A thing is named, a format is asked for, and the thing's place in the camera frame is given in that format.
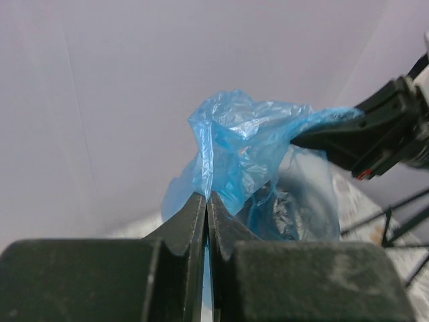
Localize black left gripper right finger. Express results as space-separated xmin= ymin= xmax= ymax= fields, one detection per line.
xmin=206 ymin=193 xmax=416 ymax=321

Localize blue plastic trash bag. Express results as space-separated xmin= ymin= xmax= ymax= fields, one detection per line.
xmin=160 ymin=89 xmax=366 ymax=322

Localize floral patterned table mat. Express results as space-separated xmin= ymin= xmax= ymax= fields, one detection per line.
xmin=107 ymin=167 xmax=429 ymax=296

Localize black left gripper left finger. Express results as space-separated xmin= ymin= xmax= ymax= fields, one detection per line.
xmin=1 ymin=193 xmax=206 ymax=321

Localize dark grey trash bin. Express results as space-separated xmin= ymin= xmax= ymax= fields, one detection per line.
xmin=246 ymin=158 xmax=340 ymax=242

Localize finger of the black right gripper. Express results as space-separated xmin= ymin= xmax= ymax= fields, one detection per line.
xmin=291 ymin=78 xmax=422 ymax=180

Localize black tripod stand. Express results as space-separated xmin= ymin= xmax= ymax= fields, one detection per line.
xmin=338 ymin=187 xmax=429 ymax=289

